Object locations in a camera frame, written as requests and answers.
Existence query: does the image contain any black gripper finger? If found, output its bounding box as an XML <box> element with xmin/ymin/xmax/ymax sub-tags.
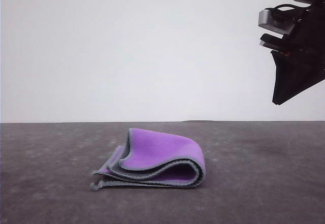
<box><xmin>270</xmin><ymin>50</ymin><xmax>289</xmax><ymax>106</ymax></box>
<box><xmin>280</xmin><ymin>60</ymin><xmax>325</xmax><ymax>105</ymax></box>

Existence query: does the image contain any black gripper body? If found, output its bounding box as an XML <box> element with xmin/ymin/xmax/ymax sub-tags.
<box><xmin>259</xmin><ymin>4</ymin><xmax>325</xmax><ymax>69</ymax></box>

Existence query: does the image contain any purple towel with grey hem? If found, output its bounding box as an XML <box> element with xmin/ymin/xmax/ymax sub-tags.
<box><xmin>89</xmin><ymin>127</ymin><xmax>206</xmax><ymax>192</ymax></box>

